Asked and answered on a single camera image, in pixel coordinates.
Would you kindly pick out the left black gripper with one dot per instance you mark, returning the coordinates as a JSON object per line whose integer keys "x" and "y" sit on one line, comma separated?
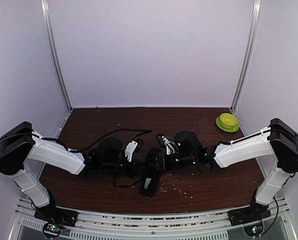
{"x": 134, "y": 171}

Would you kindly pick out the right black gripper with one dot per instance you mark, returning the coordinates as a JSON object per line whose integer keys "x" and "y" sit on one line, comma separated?
{"x": 166, "y": 165}

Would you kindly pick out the black sneaker shoe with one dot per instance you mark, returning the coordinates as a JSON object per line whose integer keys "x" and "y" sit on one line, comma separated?
{"x": 151, "y": 175}

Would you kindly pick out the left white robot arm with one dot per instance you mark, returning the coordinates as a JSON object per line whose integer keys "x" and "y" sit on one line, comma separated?
{"x": 23, "y": 143}

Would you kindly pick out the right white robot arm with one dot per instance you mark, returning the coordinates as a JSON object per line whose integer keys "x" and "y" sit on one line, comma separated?
{"x": 277, "y": 139}

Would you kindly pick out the green bowl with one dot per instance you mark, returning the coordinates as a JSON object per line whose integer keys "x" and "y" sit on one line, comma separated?
{"x": 227, "y": 122}

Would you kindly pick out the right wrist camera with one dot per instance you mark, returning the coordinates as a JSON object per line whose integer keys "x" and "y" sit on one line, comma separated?
{"x": 165, "y": 142}

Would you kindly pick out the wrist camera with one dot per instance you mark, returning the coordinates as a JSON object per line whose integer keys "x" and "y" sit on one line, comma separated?
{"x": 133, "y": 147}
{"x": 165, "y": 142}

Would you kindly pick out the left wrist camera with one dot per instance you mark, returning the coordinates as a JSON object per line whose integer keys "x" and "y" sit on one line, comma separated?
{"x": 133, "y": 147}

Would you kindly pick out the front aluminium rail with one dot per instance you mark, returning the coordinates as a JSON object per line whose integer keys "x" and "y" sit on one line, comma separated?
{"x": 207, "y": 225}

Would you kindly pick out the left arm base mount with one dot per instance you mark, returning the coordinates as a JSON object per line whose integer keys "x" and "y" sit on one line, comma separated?
{"x": 55, "y": 225}

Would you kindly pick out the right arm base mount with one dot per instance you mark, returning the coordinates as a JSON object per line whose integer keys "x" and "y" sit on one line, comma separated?
{"x": 250, "y": 218}

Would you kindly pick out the right aluminium frame post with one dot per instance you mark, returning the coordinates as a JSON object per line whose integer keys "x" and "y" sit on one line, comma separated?
{"x": 246, "y": 64}

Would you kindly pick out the aluminium frame post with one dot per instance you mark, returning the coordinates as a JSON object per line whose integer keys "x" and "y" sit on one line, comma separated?
{"x": 246, "y": 64}
{"x": 54, "y": 54}

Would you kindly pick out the left aluminium frame post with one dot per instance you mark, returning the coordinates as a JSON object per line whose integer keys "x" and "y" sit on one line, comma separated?
{"x": 54, "y": 54}

